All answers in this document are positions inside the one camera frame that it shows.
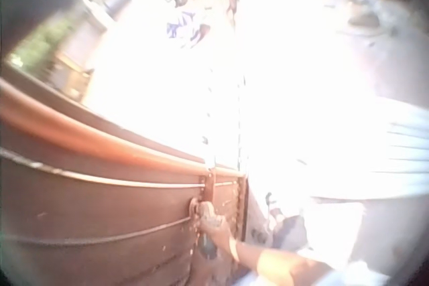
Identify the person's right hand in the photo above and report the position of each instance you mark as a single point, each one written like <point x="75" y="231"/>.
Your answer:
<point x="219" y="230"/>

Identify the person's right fingers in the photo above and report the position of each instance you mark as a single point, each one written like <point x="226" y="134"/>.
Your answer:
<point x="207" y="216"/>

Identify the brown metal gate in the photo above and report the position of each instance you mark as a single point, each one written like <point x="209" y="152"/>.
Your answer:
<point x="94" y="205"/>

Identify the blue white patterned cloth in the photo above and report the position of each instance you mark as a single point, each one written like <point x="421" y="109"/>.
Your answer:
<point x="187" y="26"/>

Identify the white ribbed sheet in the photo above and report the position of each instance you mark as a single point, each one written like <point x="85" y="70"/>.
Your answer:
<point x="395" y="152"/>

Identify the green plants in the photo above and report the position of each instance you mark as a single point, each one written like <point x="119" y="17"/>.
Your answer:
<point x="42" y="46"/>

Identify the brown gate latch bracket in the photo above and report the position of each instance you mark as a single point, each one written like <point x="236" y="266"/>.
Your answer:
<point x="210" y="187"/>

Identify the wooden frame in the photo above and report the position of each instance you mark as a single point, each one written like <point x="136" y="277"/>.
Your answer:
<point x="68" y="76"/>

